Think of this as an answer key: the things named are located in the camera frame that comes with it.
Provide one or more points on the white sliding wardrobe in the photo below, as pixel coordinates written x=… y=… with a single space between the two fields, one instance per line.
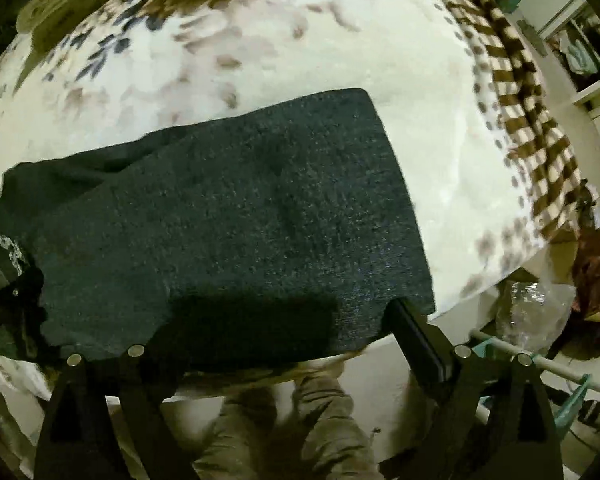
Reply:
x=585 y=60

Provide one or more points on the dark blue jeans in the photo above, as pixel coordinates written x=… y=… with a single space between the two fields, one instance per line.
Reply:
x=279 y=235

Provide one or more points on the floral bed blanket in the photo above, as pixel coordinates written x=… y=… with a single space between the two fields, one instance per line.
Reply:
x=491 y=175

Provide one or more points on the teal plastic rack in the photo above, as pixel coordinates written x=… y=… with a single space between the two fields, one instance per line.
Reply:
x=573 y=388

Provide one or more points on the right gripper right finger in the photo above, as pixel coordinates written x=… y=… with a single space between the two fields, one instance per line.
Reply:
x=493 y=418

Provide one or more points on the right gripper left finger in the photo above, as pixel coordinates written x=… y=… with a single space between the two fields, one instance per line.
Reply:
x=119 y=363

